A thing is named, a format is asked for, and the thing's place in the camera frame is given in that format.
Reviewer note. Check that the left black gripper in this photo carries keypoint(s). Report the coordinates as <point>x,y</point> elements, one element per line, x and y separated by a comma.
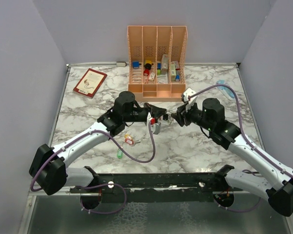
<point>155,111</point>

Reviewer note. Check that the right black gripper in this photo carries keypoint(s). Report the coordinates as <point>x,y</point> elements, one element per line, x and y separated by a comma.
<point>182,115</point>

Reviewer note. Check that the green tag key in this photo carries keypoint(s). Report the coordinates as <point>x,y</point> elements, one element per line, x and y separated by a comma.
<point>120,153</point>

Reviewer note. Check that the metal coil keyring yellow handle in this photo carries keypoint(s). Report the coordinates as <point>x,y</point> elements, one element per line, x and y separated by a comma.
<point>170,119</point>

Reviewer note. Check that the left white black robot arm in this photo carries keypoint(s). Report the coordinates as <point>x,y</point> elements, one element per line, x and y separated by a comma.
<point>50,168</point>

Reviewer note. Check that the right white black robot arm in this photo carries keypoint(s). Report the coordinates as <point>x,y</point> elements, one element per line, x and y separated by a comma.
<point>276,182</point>

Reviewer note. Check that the yellow tag key lower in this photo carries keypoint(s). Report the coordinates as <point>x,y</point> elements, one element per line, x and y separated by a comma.
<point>128,137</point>

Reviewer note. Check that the red tag key lower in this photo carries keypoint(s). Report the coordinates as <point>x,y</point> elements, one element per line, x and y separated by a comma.
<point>131,142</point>

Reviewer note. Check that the red black bottle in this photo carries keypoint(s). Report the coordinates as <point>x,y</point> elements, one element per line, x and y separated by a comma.
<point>147,69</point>

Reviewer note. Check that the blue packaged item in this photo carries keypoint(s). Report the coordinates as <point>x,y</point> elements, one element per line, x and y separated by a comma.
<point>225,91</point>

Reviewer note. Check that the grey green box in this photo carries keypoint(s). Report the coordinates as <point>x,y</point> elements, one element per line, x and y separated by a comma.
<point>164,64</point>

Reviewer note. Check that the peach plastic desk organizer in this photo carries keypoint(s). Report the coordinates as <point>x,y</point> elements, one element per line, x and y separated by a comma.
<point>150,43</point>

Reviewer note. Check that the red cover paperback book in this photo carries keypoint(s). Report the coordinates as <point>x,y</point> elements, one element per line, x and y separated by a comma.
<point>90,83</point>

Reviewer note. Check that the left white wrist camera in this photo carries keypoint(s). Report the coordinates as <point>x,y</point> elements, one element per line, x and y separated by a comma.
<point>153,124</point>

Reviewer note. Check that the white adapter at wall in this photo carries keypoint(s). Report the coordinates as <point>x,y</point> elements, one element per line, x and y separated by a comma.
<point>121,64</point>

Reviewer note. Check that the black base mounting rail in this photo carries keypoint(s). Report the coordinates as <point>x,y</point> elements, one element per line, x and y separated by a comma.
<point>149,188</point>

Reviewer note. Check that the aluminium frame rail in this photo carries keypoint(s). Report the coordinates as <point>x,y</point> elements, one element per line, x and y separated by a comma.
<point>207,182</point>

